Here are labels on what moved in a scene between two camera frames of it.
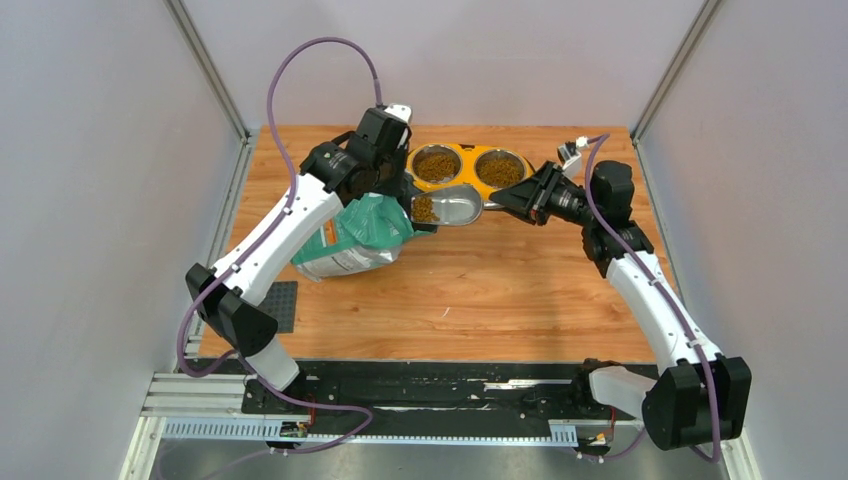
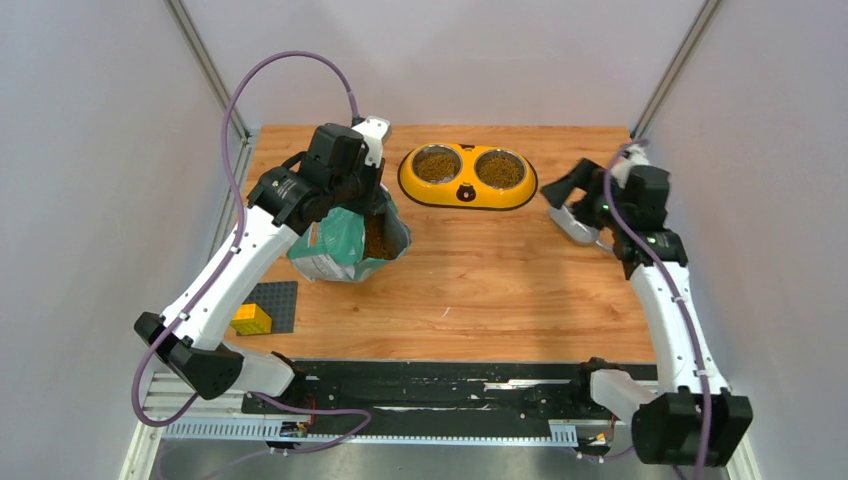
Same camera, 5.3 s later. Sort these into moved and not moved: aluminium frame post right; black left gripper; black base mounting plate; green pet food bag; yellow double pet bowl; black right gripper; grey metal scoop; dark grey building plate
Moved: green pet food bag; black left gripper; black right gripper; grey metal scoop
Not moved: dark grey building plate; yellow double pet bowl; aluminium frame post right; black base mounting plate
